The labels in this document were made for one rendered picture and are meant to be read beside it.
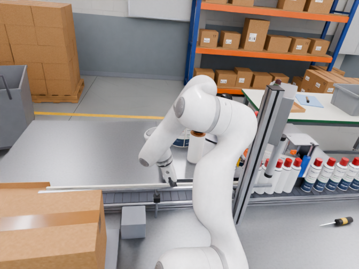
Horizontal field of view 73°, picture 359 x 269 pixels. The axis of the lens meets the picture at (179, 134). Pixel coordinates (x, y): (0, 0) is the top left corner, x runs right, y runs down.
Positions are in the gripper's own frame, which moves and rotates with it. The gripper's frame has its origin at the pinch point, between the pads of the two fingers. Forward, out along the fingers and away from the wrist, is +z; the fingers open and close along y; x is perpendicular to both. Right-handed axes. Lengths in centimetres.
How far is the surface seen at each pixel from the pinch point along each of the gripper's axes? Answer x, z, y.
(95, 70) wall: 129, 43, 444
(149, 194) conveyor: 12.8, 2.1, 0.4
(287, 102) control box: -48, -37, -17
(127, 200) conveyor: 22.3, -1.4, -2.9
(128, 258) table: 23.0, 3.7, -28.5
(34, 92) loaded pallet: 191, 13, 296
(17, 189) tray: 75, -15, 12
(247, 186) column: -30.7, -3.1, -16.8
